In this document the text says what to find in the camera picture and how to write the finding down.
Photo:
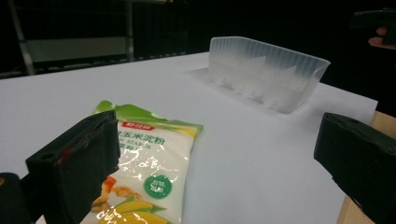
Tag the metal shelf rack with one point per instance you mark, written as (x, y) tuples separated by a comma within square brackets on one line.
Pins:
[(74, 46)]

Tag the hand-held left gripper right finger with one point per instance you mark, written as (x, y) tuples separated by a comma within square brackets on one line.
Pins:
[(361, 155)]

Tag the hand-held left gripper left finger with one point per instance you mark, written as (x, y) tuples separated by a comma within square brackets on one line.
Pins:
[(74, 165)]

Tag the white and green starch bag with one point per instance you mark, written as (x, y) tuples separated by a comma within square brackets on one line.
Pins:
[(155, 161)]

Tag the translucent plastic storage bin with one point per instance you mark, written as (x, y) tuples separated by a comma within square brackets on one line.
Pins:
[(264, 74)]

